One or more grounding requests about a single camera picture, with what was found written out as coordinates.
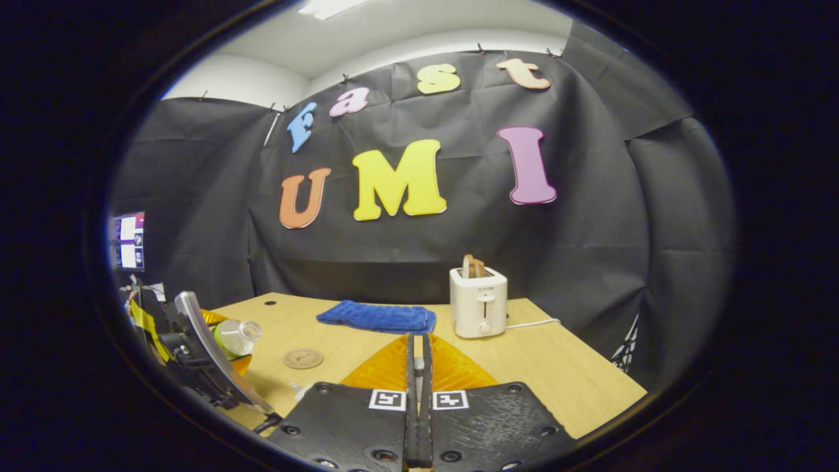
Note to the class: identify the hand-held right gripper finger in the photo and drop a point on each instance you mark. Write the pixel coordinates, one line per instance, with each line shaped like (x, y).
(427, 419)
(411, 419)

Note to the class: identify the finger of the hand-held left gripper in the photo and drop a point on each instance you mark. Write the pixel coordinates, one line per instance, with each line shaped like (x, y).
(216, 367)

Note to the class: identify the clear green-label water bottle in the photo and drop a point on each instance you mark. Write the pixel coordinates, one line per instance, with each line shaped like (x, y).
(237, 336)

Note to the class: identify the white teacup lid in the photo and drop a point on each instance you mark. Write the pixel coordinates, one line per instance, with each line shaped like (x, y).
(418, 364)

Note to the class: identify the round cork coaster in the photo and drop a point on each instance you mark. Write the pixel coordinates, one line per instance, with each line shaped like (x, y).
(303, 358)

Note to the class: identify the white side desk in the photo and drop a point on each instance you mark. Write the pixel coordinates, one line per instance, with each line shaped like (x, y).
(156, 288)

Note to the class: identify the blue folded towel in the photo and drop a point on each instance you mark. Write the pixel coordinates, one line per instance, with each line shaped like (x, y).
(380, 316)

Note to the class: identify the computer monitor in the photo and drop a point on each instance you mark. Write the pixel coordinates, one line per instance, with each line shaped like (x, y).
(129, 241)

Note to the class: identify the white toaster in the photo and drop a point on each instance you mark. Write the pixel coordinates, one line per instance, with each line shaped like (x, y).
(478, 305)

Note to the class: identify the bread slice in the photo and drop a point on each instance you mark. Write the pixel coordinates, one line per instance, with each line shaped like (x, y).
(474, 267)

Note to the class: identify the ceiling light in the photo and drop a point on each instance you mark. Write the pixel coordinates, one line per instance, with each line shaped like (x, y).
(331, 6)

